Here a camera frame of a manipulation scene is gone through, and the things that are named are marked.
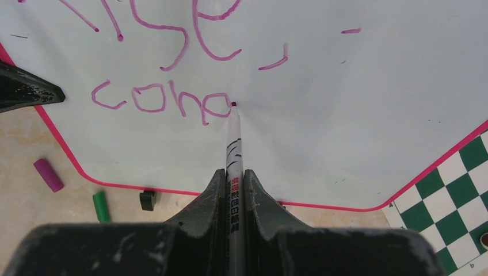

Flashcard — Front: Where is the purple marker cap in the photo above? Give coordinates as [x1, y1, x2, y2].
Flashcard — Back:
[33, 159, 64, 193]

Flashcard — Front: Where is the green white chessboard mat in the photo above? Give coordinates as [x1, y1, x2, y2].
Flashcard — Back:
[383, 132, 487, 275]

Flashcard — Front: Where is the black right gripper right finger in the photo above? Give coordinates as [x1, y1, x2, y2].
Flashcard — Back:
[244, 170, 445, 275]

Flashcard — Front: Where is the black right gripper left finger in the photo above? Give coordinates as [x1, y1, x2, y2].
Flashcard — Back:
[4, 169, 226, 275]

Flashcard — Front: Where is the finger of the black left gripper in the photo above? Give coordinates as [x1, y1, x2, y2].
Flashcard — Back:
[1, 62, 66, 113]

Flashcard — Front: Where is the pink framed whiteboard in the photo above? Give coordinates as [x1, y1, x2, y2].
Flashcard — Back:
[1, 1, 487, 210]

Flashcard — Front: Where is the purple cap whiteboard marker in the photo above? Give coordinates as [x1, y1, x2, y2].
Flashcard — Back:
[226, 102, 246, 275]

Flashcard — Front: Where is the green cap whiteboard marker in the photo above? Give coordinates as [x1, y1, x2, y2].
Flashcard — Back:
[92, 191, 111, 223]

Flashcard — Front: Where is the white wire whiteboard stand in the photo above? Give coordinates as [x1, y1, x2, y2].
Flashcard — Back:
[139, 190, 157, 211]

